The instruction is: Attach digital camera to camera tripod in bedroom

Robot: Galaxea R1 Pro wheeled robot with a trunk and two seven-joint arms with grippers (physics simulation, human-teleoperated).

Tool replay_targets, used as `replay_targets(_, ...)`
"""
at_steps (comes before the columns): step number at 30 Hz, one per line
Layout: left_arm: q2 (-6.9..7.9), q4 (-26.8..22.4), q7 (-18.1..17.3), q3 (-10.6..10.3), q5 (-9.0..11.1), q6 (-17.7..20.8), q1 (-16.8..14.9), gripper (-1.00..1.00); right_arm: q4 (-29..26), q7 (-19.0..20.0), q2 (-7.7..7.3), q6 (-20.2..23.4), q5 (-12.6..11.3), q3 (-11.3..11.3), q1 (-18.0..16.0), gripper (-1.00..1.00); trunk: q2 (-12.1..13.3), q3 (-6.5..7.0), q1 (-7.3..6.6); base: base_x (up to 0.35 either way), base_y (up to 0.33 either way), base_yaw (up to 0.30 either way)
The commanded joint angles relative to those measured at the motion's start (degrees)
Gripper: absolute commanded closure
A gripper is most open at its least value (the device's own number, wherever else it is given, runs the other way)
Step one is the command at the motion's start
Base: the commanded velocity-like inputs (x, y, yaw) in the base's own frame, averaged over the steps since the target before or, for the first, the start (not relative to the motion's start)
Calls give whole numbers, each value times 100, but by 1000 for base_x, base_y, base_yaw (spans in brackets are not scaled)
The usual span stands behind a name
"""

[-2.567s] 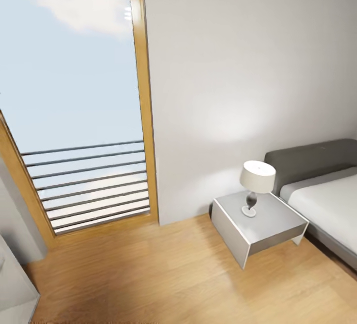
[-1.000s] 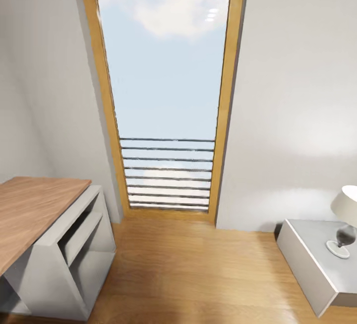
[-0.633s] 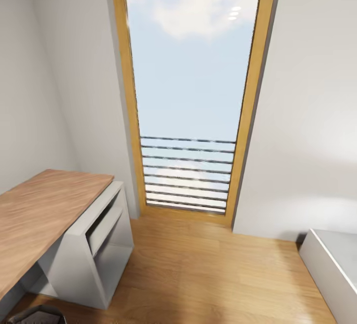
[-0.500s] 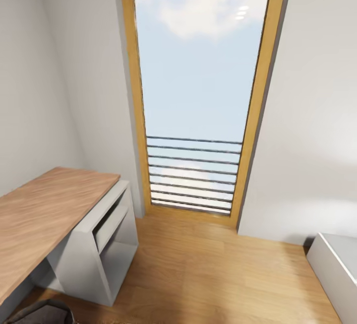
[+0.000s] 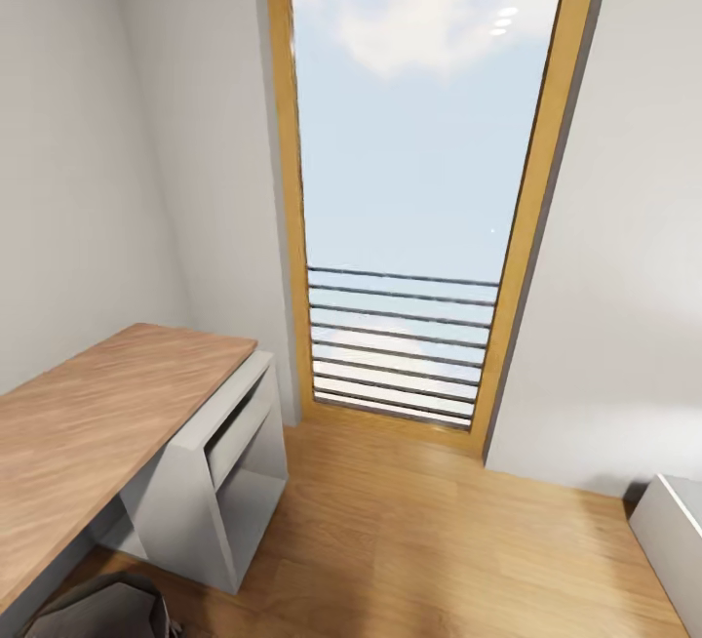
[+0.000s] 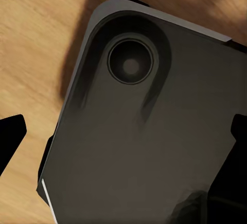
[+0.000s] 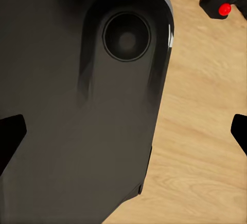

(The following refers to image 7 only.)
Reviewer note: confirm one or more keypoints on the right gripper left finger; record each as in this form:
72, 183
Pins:
12, 131

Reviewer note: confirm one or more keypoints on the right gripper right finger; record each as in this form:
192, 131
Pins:
239, 130

